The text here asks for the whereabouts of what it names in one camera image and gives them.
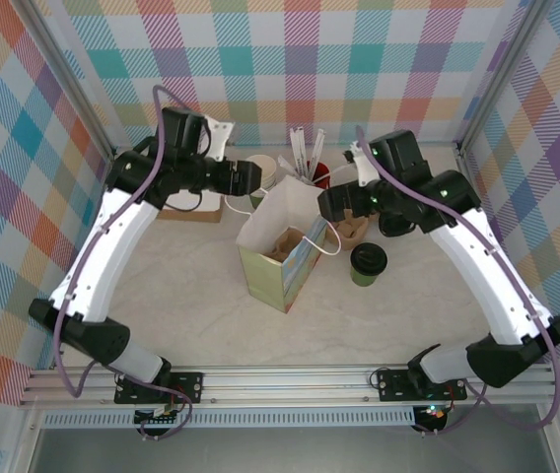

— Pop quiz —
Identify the small control circuit board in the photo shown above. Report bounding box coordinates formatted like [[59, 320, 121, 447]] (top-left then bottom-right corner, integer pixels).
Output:
[[134, 403, 182, 428], [415, 403, 449, 435]]

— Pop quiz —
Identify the green paper carry bag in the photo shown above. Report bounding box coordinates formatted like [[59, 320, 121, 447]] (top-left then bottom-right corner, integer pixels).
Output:
[[224, 174, 344, 315]]

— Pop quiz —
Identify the white slotted cable duct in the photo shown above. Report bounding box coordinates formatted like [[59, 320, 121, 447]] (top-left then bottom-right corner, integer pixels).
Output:
[[41, 412, 417, 429]]

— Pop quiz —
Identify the aluminium frame rail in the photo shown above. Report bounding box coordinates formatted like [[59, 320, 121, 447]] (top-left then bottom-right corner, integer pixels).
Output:
[[455, 141, 481, 198]]

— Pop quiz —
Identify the stack of black cup lids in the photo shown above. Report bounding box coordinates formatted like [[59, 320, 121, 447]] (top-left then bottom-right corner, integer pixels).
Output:
[[377, 215, 415, 238]]

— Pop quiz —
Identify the stack of white napkins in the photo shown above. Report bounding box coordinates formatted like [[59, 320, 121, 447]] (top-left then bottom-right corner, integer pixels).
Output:
[[159, 190, 226, 212]]

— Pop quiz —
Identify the black plastic cup lid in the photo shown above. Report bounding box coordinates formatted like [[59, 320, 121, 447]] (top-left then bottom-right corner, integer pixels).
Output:
[[349, 241, 388, 276]]

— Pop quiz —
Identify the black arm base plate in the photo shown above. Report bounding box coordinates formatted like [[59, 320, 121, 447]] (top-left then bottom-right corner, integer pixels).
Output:
[[376, 369, 469, 403], [113, 372, 206, 406]]

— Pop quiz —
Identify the small red metal bucket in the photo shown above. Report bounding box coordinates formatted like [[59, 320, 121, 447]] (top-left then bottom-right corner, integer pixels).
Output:
[[304, 161, 333, 189]]

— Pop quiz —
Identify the aluminium frame post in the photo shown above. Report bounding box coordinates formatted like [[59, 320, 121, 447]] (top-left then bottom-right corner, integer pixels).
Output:
[[23, 0, 119, 152], [455, 0, 555, 152]]

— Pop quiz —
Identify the stack of green paper cups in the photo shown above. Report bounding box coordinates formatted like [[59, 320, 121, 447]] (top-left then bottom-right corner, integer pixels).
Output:
[[245, 154, 281, 209]]

